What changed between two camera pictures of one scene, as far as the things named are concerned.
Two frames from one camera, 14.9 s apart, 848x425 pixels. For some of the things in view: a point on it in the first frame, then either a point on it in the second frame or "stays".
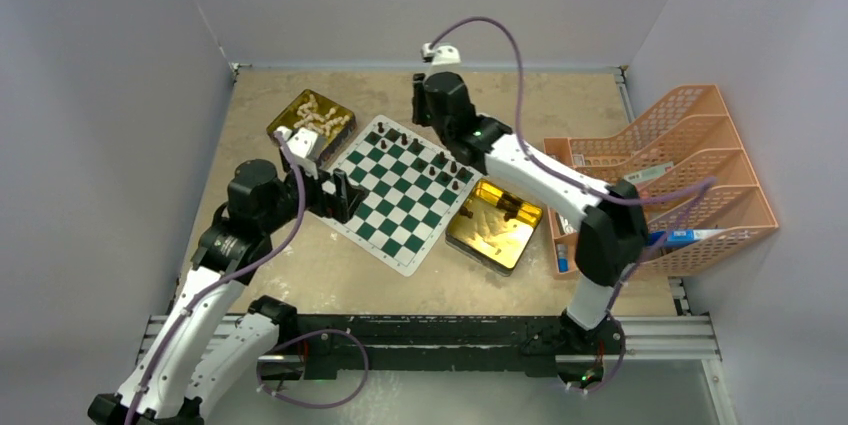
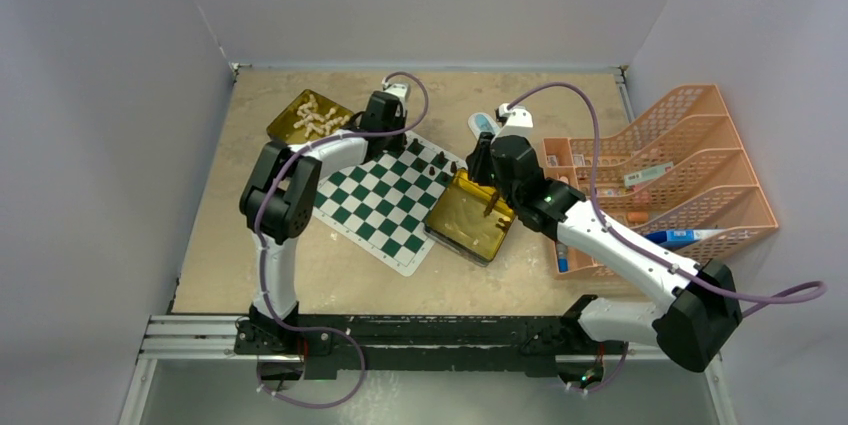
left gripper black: (343, 200) to (396, 145)
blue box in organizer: (680, 238) stays
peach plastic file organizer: (687, 162) stays
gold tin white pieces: (333, 123) stays
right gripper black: (419, 100) to (478, 160)
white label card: (647, 174) stays
